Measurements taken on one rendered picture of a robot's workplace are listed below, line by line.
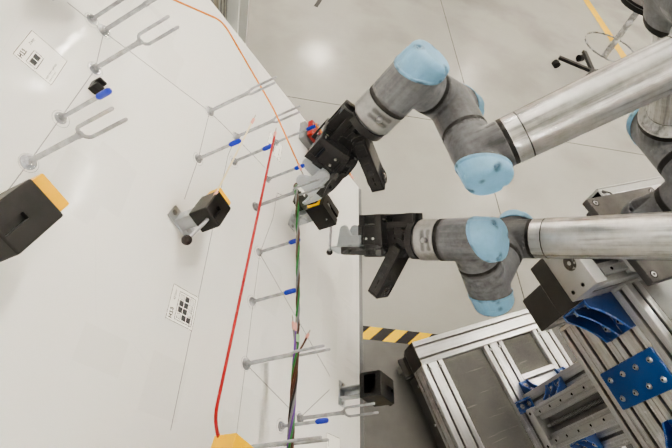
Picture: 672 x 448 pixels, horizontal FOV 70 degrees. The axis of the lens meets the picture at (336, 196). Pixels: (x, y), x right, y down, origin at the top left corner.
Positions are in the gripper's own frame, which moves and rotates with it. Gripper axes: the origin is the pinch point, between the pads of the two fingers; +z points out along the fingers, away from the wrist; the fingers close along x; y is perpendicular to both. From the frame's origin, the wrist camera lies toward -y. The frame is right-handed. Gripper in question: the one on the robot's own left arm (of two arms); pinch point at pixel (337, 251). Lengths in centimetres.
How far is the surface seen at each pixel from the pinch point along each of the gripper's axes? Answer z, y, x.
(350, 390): -4.4, -27.1, 2.3
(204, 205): -10.4, 7.8, 40.0
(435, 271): 48, -15, -133
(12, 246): -21, 3, 65
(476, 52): 80, 143, -272
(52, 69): -4, 24, 57
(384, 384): -12.5, -24.5, 2.3
